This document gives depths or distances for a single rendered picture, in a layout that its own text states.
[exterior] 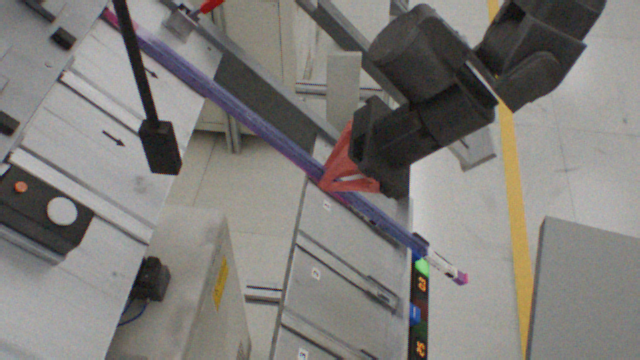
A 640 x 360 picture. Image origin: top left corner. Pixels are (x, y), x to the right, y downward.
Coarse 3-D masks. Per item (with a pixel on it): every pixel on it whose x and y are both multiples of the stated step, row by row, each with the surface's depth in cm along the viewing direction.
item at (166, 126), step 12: (144, 120) 41; (144, 132) 41; (156, 132) 40; (168, 132) 41; (144, 144) 41; (156, 144) 41; (168, 144) 41; (156, 156) 42; (168, 156) 42; (180, 156) 44; (156, 168) 43; (168, 168) 43; (180, 168) 44
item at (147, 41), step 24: (144, 48) 54; (168, 48) 55; (192, 72) 56; (216, 96) 57; (240, 120) 59; (264, 120) 61; (288, 144) 62; (312, 168) 64; (336, 192) 66; (384, 216) 69; (408, 240) 71
